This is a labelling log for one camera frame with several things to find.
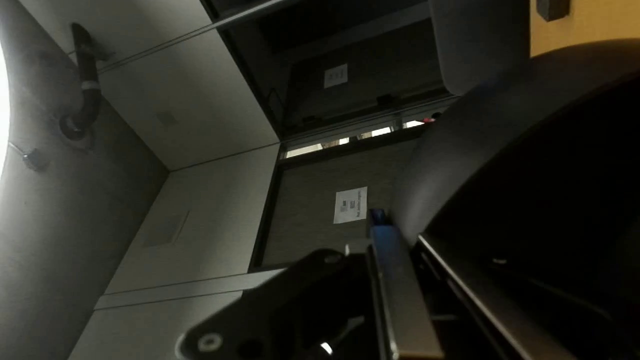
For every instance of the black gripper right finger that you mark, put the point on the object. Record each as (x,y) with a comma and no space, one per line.
(486,301)

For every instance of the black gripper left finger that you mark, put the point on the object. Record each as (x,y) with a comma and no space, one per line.
(403,301)

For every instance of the grey office chair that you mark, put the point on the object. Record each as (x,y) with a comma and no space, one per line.
(477,40)

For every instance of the black rectangular block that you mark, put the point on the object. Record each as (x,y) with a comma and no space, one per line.
(552,8)

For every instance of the white paper wall sign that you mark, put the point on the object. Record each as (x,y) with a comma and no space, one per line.
(337,76)
(350,205)

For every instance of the black curved wall fixture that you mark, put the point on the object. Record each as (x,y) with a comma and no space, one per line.
(86,81)

